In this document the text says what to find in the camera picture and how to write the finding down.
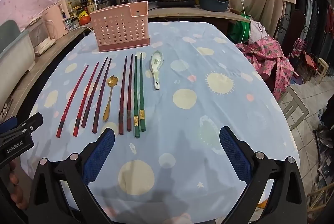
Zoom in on bright red chopstick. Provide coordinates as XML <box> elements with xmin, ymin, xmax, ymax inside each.
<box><xmin>56</xmin><ymin>65</ymin><xmax>89</xmax><ymax>139</ymax></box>
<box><xmin>72</xmin><ymin>61</ymin><xmax>100</xmax><ymax>137</ymax></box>

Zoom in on dark red twisted chopstick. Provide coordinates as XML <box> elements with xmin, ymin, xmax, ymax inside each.
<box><xmin>81</xmin><ymin>58</ymin><xmax>108</xmax><ymax>128</ymax></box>
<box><xmin>92</xmin><ymin>58</ymin><xmax>111</xmax><ymax>134</ymax></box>

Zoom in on gold flower spoon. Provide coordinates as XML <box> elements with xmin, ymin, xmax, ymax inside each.
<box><xmin>103</xmin><ymin>75</ymin><xmax>118</xmax><ymax>122</ymax></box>

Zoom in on green chopstick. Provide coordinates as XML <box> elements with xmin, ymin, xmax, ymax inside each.
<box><xmin>139</xmin><ymin>53</ymin><xmax>146</xmax><ymax>132</ymax></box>
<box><xmin>134</xmin><ymin>56</ymin><xmax>140</xmax><ymax>139</ymax></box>

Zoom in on white ceramic soup spoon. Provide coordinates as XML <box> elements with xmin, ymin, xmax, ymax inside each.
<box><xmin>150</xmin><ymin>50</ymin><xmax>164</xmax><ymax>90</ymax></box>

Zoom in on person left hand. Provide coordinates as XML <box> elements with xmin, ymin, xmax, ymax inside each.
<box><xmin>9</xmin><ymin>161</ymin><xmax>28</xmax><ymax>210</ymax></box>

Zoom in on white blue storage bin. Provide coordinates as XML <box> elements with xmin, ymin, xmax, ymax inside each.
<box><xmin>0</xmin><ymin>20</ymin><xmax>34</xmax><ymax>106</ymax></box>

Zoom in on white blender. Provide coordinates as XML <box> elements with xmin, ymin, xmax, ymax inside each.
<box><xmin>25</xmin><ymin>16</ymin><xmax>56</xmax><ymax>56</ymax></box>

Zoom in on pink electric kettle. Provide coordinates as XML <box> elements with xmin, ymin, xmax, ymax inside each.
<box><xmin>42</xmin><ymin>0</ymin><xmax>70</xmax><ymax>40</ymax></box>

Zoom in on red tomato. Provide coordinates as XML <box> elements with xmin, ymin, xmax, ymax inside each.
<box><xmin>79</xmin><ymin>15</ymin><xmax>91</xmax><ymax>26</ymax></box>

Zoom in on yellow oil bottle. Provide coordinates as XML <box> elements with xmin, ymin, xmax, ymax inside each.
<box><xmin>87</xmin><ymin>0</ymin><xmax>96</xmax><ymax>14</ymax></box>

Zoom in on pink perforated utensil holder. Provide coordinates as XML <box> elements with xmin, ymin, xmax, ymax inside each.
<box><xmin>90</xmin><ymin>1</ymin><xmax>150</xmax><ymax>52</ymax></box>

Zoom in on light blue patterned tablecloth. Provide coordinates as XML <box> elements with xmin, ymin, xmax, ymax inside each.
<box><xmin>20</xmin><ymin>22</ymin><xmax>298</xmax><ymax>223</ymax></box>

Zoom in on pink floral fabric pile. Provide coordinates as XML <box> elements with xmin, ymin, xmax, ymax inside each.
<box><xmin>236</xmin><ymin>36</ymin><xmax>294</xmax><ymax>100</ymax></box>

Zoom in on stacked yellow blue bowls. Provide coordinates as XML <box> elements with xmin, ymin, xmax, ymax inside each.
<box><xmin>195</xmin><ymin>0</ymin><xmax>230</xmax><ymax>12</ymax></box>

